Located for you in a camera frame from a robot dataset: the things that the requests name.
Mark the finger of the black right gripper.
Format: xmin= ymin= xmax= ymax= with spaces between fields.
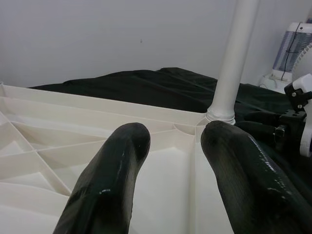
xmin=235 ymin=120 xmax=277 ymax=142

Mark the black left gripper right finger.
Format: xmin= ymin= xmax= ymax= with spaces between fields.
xmin=200 ymin=120 xmax=312 ymax=234

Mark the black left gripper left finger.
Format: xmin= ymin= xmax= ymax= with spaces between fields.
xmin=52 ymin=122 xmax=152 ymax=234

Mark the white plastic table leg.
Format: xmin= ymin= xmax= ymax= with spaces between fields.
xmin=206 ymin=0 xmax=261 ymax=126

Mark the white plastic table top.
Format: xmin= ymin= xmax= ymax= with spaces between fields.
xmin=0 ymin=82 xmax=234 ymax=234

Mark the white electric fan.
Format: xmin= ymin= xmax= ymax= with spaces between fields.
xmin=293 ymin=42 xmax=312 ymax=81

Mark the black table cloth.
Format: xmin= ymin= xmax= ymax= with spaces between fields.
xmin=28 ymin=67 xmax=312 ymax=220

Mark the thin black power cord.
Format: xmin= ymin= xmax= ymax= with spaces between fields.
xmin=281 ymin=23 xmax=302 ymax=81

